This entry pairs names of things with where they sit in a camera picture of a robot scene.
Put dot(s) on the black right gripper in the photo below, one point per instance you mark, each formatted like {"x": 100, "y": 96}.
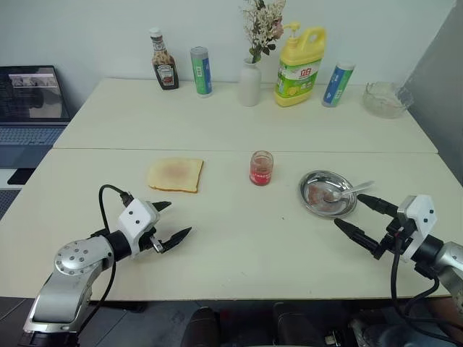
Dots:
{"x": 399, "y": 231}

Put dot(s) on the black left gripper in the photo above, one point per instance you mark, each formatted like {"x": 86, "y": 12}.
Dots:
{"x": 148, "y": 243}

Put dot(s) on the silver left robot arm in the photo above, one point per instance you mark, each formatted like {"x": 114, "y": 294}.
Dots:
{"x": 68, "y": 274}

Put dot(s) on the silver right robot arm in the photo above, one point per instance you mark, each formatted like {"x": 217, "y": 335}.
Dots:
{"x": 450, "y": 264}

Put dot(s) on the slice of toast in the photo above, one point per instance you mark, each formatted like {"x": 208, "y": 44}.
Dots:
{"x": 175, "y": 175}

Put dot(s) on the glass jam jar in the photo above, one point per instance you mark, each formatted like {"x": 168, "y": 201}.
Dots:
{"x": 260, "y": 170}

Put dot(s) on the metal spoon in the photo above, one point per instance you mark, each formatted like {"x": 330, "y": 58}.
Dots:
{"x": 349, "y": 191}

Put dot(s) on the round metal plate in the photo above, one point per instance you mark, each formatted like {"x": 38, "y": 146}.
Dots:
{"x": 318, "y": 206}

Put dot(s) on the dark rounded shape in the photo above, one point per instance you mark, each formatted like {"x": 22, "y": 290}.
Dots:
{"x": 202, "y": 329}

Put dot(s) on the clear glass bowl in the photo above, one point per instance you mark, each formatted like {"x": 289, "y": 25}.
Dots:
{"x": 385, "y": 103}

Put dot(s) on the ketchup bottle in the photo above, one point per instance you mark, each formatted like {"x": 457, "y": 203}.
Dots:
{"x": 165, "y": 68}

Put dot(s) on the black flat pad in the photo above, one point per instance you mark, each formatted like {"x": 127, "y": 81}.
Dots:
{"x": 21, "y": 176}

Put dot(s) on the yellow detergent pump bottle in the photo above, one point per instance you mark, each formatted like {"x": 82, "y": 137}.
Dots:
{"x": 296, "y": 76}

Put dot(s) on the white ceramic vase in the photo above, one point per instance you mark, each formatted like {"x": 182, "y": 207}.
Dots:
{"x": 249, "y": 85}

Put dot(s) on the open grey laptop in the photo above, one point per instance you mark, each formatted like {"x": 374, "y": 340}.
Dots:
{"x": 29, "y": 108}

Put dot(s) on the dried flower bouquet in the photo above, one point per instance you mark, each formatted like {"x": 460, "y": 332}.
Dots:
{"x": 261, "y": 25}

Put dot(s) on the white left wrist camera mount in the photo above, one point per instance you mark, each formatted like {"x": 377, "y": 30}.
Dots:
{"x": 135, "y": 215}

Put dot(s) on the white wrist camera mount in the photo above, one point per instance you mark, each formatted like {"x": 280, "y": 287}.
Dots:
{"x": 423, "y": 213}
{"x": 135, "y": 215}

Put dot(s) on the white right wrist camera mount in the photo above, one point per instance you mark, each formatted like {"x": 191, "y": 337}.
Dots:
{"x": 423, "y": 213}

